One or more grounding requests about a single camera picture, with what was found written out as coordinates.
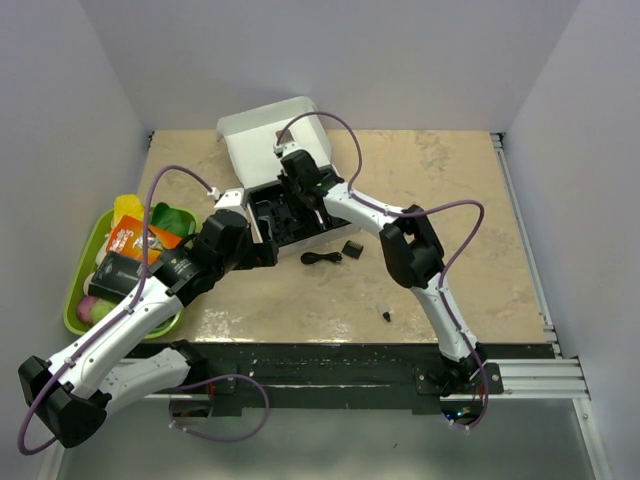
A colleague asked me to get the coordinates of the small oil bottle black cap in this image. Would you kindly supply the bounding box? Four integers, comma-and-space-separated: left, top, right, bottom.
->
376, 302, 392, 323

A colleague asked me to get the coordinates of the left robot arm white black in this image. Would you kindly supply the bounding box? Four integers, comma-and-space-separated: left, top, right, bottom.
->
18, 209, 278, 455

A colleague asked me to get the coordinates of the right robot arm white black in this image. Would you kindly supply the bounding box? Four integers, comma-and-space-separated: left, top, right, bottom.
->
274, 147, 489, 394

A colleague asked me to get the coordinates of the black plastic insert tray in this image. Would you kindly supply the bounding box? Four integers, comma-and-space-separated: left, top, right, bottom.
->
245, 181, 357, 250

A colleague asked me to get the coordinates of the green plush toy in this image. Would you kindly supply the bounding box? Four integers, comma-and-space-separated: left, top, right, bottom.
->
150, 202, 196, 237

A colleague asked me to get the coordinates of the orange razor package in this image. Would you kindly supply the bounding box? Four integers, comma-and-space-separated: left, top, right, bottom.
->
105, 215, 181, 264

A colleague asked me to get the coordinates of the yellow plush toy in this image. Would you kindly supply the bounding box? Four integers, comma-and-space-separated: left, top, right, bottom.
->
111, 194, 145, 226

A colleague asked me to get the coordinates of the black product box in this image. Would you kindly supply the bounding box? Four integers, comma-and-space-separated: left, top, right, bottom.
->
88, 252, 141, 304

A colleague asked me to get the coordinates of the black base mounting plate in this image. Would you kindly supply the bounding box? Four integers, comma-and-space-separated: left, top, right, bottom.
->
119, 341, 501, 417

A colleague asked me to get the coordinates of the light green ball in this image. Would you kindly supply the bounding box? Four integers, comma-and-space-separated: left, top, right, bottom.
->
89, 299, 116, 324

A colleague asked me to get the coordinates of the pink ball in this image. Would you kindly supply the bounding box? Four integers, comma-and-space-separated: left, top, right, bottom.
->
76, 295, 99, 325

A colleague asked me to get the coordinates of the green plastic tray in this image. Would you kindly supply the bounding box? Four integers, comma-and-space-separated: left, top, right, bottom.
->
63, 207, 200, 340

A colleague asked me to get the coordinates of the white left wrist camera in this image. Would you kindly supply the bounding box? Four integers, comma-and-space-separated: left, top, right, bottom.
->
207, 187, 245, 214

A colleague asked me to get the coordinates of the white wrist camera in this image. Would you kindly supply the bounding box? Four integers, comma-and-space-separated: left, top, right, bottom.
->
207, 187, 245, 214
273, 141, 301, 159

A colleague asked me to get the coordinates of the black coiled charging cable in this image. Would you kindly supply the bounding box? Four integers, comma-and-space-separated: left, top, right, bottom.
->
299, 251, 345, 266

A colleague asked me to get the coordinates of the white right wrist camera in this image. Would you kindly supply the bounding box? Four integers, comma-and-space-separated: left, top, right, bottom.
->
273, 141, 301, 159

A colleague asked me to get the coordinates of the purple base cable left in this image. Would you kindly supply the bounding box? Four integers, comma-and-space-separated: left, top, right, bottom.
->
168, 374, 272, 442

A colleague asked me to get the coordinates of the aluminium frame rail right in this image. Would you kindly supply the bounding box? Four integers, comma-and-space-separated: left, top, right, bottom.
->
490, 133, 612, 479

